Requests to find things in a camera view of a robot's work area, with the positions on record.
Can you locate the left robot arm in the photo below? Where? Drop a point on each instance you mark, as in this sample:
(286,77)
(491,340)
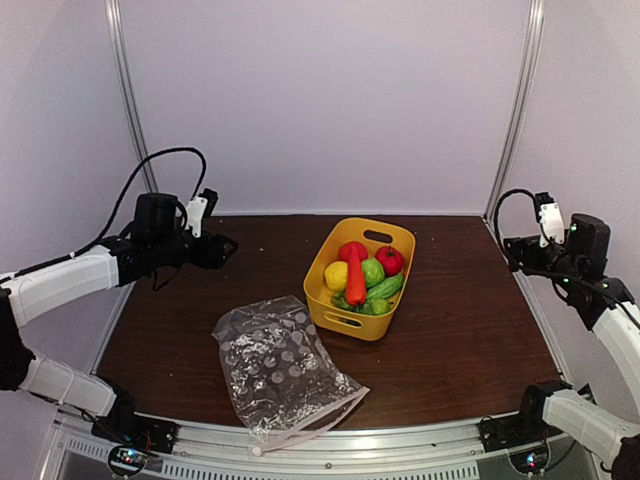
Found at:
(163,234)

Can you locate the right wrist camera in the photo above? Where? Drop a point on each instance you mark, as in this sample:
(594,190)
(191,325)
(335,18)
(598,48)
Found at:
(550,220)

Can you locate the red toy tomato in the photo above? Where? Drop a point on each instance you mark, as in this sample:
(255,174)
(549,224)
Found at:
(391,260)

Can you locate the yellow toy lemon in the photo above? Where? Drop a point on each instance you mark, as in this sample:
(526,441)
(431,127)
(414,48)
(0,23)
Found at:
(336,276)

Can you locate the green toy bitter gourd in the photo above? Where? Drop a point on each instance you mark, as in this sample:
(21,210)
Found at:
(387,288)

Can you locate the orange toy carrot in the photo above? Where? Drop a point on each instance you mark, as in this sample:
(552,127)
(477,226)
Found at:
(356,288)

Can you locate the green toy grape bunch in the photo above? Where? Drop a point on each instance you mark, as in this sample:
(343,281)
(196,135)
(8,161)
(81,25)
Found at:
(339,300)

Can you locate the aluminium frame post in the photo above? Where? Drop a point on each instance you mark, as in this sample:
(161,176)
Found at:
(123,72)
(529,61)

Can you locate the yellow plastic basket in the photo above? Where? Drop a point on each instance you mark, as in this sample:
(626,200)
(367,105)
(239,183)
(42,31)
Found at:
(373,235)

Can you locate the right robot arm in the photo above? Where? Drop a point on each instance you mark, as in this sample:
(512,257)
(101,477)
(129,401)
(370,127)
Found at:
(609,311)

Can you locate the clear zip top bag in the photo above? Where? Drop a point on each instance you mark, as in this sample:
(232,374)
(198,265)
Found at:
(283,384)

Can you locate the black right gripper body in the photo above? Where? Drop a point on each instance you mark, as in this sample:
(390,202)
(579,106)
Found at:
(527,243)

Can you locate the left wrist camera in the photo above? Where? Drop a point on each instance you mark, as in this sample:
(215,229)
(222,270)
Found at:
(199,208)

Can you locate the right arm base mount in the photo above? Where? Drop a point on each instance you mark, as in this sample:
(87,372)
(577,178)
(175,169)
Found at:
(524,434)

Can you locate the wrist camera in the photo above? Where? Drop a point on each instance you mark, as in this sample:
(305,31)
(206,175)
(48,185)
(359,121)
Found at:
(550,220)
(199,208)

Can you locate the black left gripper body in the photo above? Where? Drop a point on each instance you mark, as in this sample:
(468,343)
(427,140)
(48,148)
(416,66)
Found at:
(203,258)

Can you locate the green toy guava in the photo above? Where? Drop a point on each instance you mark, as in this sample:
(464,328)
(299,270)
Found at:
(380,306)

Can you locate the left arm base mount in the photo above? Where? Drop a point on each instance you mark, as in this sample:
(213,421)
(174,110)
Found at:
(138,438)

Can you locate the green toy apple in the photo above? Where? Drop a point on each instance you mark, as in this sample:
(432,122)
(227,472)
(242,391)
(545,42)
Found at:
(374,272)

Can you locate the front aluminium rail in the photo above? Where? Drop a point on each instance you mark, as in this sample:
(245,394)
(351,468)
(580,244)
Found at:
(450,450)

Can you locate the right aluminium frame post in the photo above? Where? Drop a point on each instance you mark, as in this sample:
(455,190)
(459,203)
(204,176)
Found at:
(529,61)

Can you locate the green toy leaf vegetable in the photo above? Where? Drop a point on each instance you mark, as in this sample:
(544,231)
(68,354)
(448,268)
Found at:
(367,308)

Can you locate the left aluminium frame post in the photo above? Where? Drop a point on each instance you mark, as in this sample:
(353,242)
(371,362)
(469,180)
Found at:
(123,72)

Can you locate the magenta toy fruit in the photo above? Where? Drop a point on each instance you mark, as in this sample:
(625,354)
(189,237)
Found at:
(347,249)

